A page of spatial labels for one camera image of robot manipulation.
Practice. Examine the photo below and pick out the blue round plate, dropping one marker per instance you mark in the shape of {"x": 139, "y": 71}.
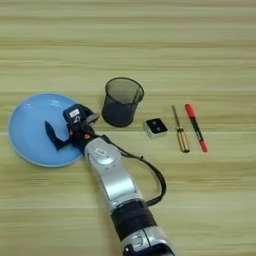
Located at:
{"x": 26, "y": 126}

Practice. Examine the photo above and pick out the black box with white label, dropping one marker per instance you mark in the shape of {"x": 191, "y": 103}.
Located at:
{"x": 75, "y": 115}

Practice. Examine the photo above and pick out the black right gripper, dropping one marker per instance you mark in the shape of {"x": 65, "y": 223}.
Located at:
{"x": 80, "y": 136}

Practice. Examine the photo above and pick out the red and black marker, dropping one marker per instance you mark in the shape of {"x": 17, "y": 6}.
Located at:
{"x": 196, "y": 126}

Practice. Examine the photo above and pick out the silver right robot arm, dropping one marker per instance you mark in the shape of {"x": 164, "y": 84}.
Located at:
{"x": 113, "y": 180}

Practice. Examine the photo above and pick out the black mesh pen cup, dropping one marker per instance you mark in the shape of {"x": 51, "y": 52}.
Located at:
{"x": 118, "y": 113}

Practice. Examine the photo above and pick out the small black and white block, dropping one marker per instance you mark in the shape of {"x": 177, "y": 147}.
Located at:
{"x": 156, "y": 127}

